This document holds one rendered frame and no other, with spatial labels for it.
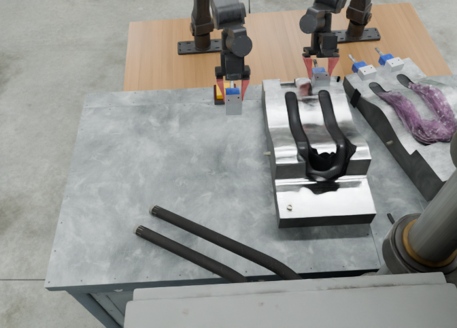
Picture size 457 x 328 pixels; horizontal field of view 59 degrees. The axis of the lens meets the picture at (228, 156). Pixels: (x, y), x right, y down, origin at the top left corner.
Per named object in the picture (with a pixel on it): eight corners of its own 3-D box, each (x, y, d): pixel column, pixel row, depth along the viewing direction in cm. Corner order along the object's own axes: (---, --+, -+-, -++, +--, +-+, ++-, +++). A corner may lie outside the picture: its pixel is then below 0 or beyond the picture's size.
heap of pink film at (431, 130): (371, 94, 135) (378, 77, 128) (417, 81, 138) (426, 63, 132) (418, 154, 120) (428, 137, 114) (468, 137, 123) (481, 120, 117)
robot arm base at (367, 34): (387, 23, 154) (381, 11, 158) (334, 26, 153) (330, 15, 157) (381, 40, 160) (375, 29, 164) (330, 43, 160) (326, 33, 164)
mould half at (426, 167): (341, 87, 145) (347, 63, 136) (404, 69, 150) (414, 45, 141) (427, 202, 117) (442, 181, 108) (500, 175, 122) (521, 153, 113)
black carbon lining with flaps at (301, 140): (281, 96, 134) (284, 74, 126) (330, 93, 134) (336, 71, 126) (297, 186, 113) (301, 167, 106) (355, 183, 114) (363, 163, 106)
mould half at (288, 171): (261, 98, 143) (262, 69, 132) (334, 94, 143) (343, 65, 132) (278, 228, 114) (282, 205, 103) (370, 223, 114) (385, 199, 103)
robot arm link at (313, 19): (318, 39, 119) (333, -3, 112) (293, 28, 122) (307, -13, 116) (334, 34, 127) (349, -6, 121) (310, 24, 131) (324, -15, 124)
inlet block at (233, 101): (223, 84, 132) (223, 71, 127) (239, 83, 132) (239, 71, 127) (225, 115, 124) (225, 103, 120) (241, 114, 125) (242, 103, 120)
